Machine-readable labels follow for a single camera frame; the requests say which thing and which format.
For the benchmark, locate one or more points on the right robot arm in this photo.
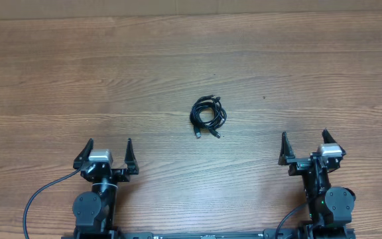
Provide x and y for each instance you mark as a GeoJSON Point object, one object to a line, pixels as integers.
{"type": "Point", "coordinates": [329, 207]}

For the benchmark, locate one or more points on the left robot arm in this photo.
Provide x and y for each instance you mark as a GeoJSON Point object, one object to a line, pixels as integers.
{"type": "Point", "coordinates": [95, 209]}

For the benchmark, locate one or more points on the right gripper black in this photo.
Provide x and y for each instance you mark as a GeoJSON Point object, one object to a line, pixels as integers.
{"type": "Point", "coordinates": [299, 164]}

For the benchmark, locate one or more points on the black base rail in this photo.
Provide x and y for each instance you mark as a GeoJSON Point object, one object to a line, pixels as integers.
{"type": "Point", "coordinates": [207, 235]}

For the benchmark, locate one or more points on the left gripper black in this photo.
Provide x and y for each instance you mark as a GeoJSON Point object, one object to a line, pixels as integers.
{"type": "Point", "coordinates": [123, 175]}

